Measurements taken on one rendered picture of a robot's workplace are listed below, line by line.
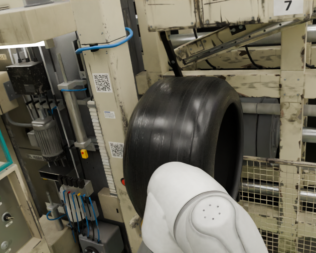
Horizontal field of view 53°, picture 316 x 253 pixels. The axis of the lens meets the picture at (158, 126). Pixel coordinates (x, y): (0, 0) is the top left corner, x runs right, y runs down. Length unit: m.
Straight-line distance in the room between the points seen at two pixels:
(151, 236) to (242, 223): 0.22
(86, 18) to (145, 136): 0.46
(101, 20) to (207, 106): 0.46
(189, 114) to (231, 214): 0.54
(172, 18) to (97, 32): 0.31
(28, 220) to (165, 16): 1.01
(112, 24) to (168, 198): 0.74
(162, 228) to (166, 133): 0.43
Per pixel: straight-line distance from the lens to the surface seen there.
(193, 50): 1.44
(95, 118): 1.32
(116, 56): 1.18
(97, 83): 1.23
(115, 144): 1.31
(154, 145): 0.99
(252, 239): 0.51
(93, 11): 1.16
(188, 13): 1.27
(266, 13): 1.20
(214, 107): 1.03
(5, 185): 1.39
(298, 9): 1.18
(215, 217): 0.49
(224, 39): 1.39
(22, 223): 1.49
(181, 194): 0.59
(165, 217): 0.61
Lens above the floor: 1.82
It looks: 24 degrees down
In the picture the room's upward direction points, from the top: 9 degrees counter-clockwise
